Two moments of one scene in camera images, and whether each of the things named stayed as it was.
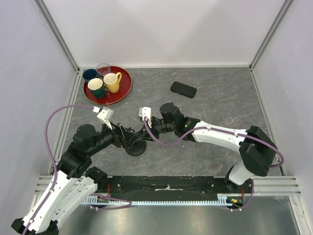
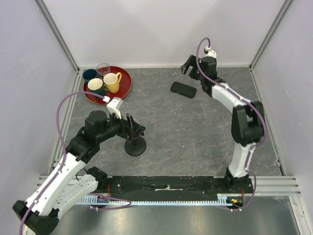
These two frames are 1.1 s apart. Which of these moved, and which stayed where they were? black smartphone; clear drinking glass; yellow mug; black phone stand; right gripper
Moved: right gripper
Stayed: clear drinking glass; yellow mug; black smartphone; black phone stand
